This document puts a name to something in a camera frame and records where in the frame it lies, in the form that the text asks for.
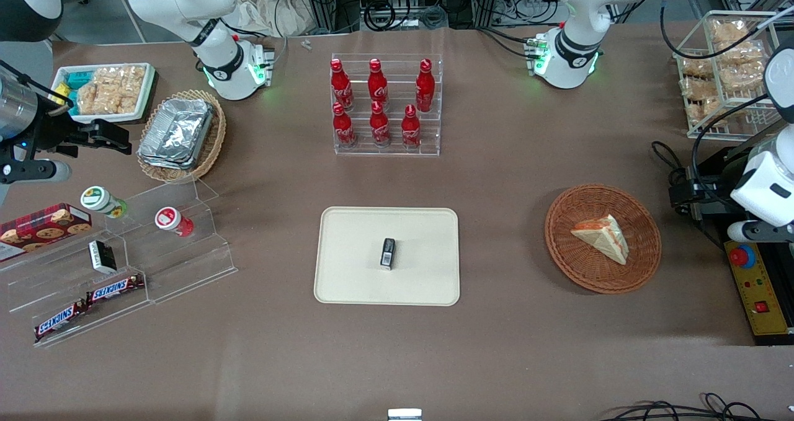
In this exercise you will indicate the black appliance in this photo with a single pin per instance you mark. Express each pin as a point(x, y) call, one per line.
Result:
point(772, 340)

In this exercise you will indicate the oval light wicker basket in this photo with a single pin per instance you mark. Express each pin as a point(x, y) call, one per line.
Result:
point(214, 142)

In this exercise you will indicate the silver device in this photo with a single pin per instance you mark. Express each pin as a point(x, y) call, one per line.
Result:
point(404, 415)

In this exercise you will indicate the red cola bottle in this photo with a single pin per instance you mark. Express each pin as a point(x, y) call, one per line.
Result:
point(343, 129)
point(379, 128)
point(410, 131)
point(425, 87)
point(377, 86)
point(340, 86)

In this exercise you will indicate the red cookie box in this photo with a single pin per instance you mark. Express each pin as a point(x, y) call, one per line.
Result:
point(43, 229)

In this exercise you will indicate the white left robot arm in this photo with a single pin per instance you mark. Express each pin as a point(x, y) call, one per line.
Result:
point(577, 43)

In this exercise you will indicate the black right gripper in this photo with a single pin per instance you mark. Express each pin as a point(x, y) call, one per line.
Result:
point(51, 132)

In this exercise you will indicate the crispy snack bag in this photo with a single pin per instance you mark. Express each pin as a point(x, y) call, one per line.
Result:
point(741, 54)
point(707, 108)
point(698, 66)
point(700, 88)
point(729, 31)
point(744, 77)

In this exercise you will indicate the snickers chocolate bar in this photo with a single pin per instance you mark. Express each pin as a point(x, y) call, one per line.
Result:
point(59, 322)
point(115, 289)

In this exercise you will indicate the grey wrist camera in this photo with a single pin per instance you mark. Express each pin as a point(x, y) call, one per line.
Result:
point(760, 231)
point(37, 172)

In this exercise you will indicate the white rectangular snack tray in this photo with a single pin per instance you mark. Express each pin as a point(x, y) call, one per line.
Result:
point(146, 95)

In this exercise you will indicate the small black white box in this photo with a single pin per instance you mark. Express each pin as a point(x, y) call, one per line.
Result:
point(101, 257)

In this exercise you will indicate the aluminium foil container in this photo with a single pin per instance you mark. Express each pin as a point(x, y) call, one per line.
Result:
point(177, 132)

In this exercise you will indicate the green sunflower lid cup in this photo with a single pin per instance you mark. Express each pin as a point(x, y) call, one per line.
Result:
point(99, 199)

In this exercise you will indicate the beige cloth bag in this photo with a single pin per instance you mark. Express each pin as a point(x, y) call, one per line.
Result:
point(260, 8)

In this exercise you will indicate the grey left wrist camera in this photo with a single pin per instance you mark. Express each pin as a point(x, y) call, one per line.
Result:
point(760, 231)

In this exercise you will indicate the clear acrylic bottle rack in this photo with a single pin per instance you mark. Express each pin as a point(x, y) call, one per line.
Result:
point(397, 151)

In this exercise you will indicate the beige plastic tray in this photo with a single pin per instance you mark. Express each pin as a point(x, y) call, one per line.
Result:
point(353, 266)

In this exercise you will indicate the round brown wicker basket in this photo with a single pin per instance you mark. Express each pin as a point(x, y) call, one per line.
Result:
point(577, 266)

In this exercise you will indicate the clear bag of crackers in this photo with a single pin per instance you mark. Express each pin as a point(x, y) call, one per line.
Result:
point(127, 86)
point(93, 98)

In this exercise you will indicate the clear acrylic stepped stand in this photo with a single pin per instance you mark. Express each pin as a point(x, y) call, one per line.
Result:
point(186, 266)

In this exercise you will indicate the yellow emergency stop box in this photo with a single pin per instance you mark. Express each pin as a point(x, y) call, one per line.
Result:
point(760, 284)

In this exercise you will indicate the triangular sandwich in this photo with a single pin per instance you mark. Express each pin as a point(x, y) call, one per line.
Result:
point(605, 238)

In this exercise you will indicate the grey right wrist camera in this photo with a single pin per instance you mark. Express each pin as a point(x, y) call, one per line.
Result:
point(37, 172)

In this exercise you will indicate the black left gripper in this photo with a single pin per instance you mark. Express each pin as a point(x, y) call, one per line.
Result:
point(705, 202)

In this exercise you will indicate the yellow snack packet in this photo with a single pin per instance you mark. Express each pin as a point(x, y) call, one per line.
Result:
point(61, 93)

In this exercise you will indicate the teal snack box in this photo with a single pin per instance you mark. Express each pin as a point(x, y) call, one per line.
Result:
point(77, 79)

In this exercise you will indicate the red lid cup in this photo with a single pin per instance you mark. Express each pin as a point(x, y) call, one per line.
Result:
point(170, 219)

